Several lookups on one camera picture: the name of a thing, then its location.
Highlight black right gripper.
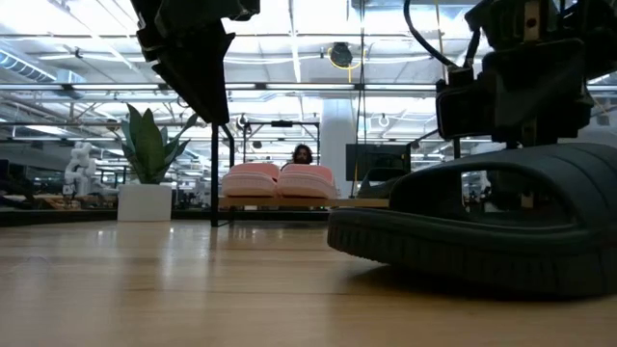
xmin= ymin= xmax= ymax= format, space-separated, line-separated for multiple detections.
xmin=483 ymin=38 xmax=596 ymax=210

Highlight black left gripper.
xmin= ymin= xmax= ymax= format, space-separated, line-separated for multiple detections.
xmin=129 ymin=0 xmax=262 ymax=126

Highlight pink foam slide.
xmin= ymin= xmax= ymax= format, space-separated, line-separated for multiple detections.
xmin=276 ymin=163 xmax=339 ymax=200
xmin=221 ymin=162 xmax=282 ymax=199

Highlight green succulent plant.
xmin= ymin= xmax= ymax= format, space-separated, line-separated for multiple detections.
xmin=120 ymin=102 xmax=201 ymax=187

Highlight person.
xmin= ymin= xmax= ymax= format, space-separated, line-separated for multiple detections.
xmin=290 ymin=143 xmax=315 ymax=167

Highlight black monitor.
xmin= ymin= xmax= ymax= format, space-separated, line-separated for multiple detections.
xmin=345 ymin=143 xmax=413 ymax=184

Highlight white plant pot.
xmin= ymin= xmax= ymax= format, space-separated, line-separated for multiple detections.
xmin=117 ymin=183 xmax=174 ymax=224

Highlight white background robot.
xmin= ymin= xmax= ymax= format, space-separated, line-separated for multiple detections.
xmin=62 ymin=141 xmax=120 ymax=199

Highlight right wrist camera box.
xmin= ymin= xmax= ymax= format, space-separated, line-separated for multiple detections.
xmin=435 ymin=79 xmax=490 ymax=142

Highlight black background gantry frame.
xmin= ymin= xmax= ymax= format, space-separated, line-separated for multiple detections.
xmin=243 ymin=120 xmax=321 ymax=166

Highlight black ceiling cable reel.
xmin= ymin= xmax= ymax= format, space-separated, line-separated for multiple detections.
xmin=328 ymin=41 xmax=355 ymax=69

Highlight wooden shelf with black frame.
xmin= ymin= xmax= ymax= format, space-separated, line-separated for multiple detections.
xmin=209 ymin=121 xmax=462 ymax=228

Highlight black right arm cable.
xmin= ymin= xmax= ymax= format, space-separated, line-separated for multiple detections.
xmin=403 ymin=0 xmax=460 ymax=69

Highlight black aluminium table frame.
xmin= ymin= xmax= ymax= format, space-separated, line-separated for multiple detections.
xmin=0 ymin=207 xmax=335 ymax=228

